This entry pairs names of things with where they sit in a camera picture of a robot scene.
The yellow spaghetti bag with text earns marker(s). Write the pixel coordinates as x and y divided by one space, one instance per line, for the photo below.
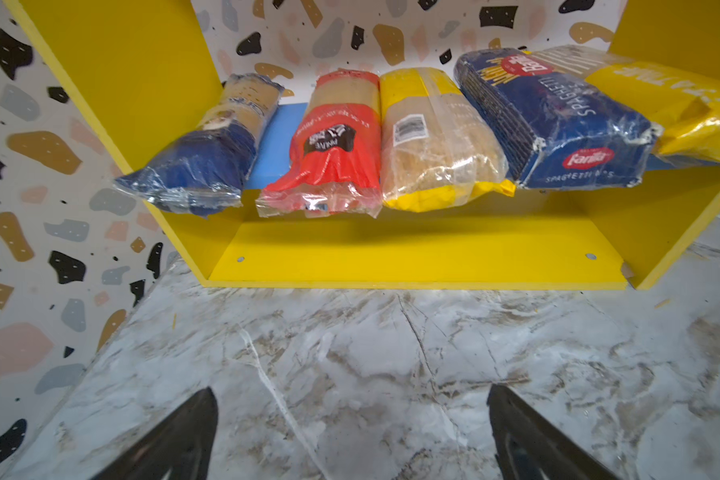
685 104

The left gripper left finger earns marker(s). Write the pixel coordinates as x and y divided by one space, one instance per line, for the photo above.
179 447

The red bag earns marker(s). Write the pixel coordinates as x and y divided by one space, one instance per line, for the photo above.
335 153

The blue Barilla spaghetti bag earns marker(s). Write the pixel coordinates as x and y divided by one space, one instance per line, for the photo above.
558 131

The navy spaghetti bag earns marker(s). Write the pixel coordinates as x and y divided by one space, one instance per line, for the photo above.
204 171

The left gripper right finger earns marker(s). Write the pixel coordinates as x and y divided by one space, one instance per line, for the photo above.
530 447

